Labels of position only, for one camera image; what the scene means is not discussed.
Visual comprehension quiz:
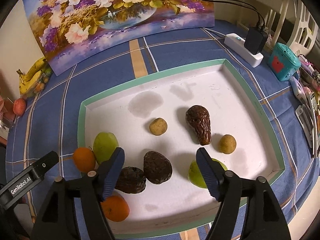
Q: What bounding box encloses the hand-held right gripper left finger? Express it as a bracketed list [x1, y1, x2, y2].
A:
[30, 147, 125, 240]

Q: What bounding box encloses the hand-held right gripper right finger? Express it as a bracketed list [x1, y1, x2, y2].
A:
[196, 147, 292, 240]

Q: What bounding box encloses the green mango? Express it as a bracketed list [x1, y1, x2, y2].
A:
[93, 132, 119, 165]
[188, 158, 228, 189]

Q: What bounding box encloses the orange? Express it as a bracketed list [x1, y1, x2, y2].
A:
[100, 194, 130, 222]
[73, 147, 97, 172]

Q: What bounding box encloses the small tan round fruit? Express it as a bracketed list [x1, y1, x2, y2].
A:
[149, 117, 168, 137]
[219, 134, 237, 154]

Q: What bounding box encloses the pear-shaped dark brown avocado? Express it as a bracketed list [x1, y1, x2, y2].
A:
[185, 105, 212, 146]

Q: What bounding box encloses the white tray with green rim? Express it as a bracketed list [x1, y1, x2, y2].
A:
[78, 59, 285, 239]

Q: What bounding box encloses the red patterned box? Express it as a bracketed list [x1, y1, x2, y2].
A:
[0, 95, 18, 130]

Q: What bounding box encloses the red apple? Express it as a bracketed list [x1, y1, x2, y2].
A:
[13, 98, 27, 116]

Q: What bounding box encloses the bunch of yellow bananas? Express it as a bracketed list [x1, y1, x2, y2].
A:
[16, 57, 50, 95]

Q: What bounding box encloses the silver flat packet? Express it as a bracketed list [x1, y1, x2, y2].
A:
[295, 104, 314, 148]

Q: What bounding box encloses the purple white thermometer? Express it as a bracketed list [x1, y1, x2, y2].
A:
[289, 76, 309, 103]

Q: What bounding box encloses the blue plaid tablecloth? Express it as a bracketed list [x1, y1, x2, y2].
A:
[5, 19, 320, 240]

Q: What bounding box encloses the white power strip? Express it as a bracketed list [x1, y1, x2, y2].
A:
[224, 33, 264, 68]

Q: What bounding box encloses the teal plastic box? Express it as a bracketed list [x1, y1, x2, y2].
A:
[267, 42, 301, 82]

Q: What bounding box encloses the black charger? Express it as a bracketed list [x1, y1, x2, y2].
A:
[244, 27, 268, 55]

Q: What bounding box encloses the flower painting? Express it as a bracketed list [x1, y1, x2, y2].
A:
[22, 0, 215, 77]

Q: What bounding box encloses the white lattice chair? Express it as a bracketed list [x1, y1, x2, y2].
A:
[237, 0, 319, 53]

